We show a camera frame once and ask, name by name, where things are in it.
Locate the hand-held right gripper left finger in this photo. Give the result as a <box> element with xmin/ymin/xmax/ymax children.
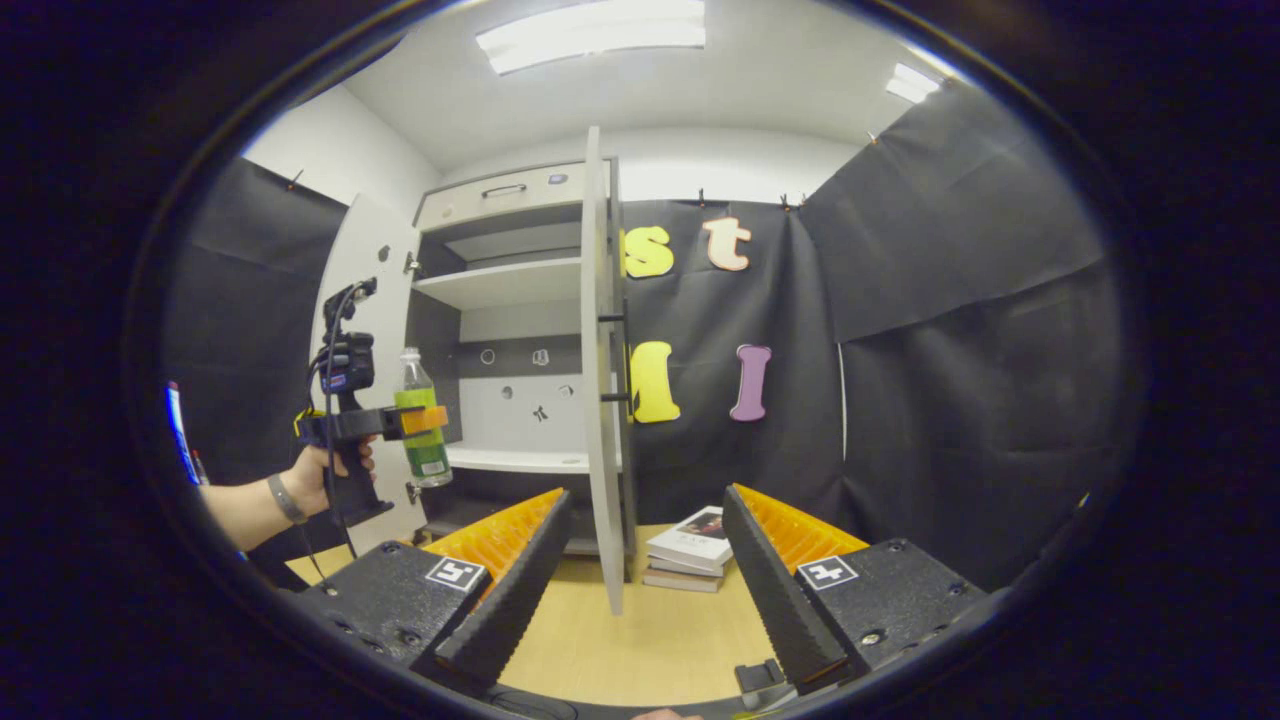
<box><xmin>298</xmin><ymin>487</ymin><xmax>574</xmax><ymax>689</ymax></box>

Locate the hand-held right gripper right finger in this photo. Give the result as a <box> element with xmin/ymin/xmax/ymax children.
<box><xmin>722</xmin><ymin>484</ymin><xmax>989</xmax><ymax>697</ymax></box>

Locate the green label bottle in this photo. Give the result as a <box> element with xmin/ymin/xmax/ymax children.
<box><xmin>395</xmin><ymin>347</ymin><xmax>454</xmax><ymax>489</ymax></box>

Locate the grey white cabinet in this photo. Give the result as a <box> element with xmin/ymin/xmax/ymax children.
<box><xmin>315</xmin><ymin>125</ymin><xmax>638</xmax><ymax>616</ymax></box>

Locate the grey cabinet door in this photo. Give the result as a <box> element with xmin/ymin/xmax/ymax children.
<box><xmin>315</xmin><ymin>195</ymin><xmax>423</xmax><ymax>553</ymax></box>
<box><xmin>580</xmin><ymin>125</ymin><xmax>638</xmax><ymax>616</ymax></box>

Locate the grey cabinet drawer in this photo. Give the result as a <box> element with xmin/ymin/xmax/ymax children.
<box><xmin>414</xmin><ymin>160</ymin><xmax>613</xmax><ymax>233</ymax></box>

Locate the grey wristband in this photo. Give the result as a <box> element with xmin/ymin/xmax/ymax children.
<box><xmin>266</xmin><ymin>472</ymin><xmax>309</xmax><ymax>526</ymax></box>

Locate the grey book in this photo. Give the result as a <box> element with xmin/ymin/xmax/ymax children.
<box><xmin>645</xmin><ymin>555</ymin><xmax>727</xmax><ymax>580</ymax></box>

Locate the brown book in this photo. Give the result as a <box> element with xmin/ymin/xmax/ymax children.
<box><xmin>642</xmin><ymin>568</ymin><xmax>723</xmax><ymax>594</ymax></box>

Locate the white book with photo cover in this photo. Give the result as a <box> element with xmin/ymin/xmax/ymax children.
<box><xmin>647</xmin><ymin>505</ymin><xmax>736</xmax><ymax>567</ymax></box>

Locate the computer monitor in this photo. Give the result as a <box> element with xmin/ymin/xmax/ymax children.
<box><xmin>165</xmin><ymin>380</ymin><xmax>202</xmax><ymax>487</ymax></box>

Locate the black backdrop cloth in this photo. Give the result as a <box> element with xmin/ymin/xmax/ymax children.
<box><xmin>160</xmin><ymin>85</ymin><xmax>1136</xmax><ymax>596</ymax></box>

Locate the large ceiling light panel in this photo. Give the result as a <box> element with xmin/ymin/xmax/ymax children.
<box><xmin>475</xmin><ymin>0</ymin><xmax>707</xmax><ymax>77</ymax></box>

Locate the small ceiling light panel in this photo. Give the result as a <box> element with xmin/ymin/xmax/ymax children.
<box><xmin>885</xmin><ymin>63</ymin><xmax>944</xmax><ymax>105</ymax></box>

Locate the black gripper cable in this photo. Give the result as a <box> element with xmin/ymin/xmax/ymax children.
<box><xmin>298</xmin><ymin>283</ymin><xmax>363</xmax><ymax>593</ymax></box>

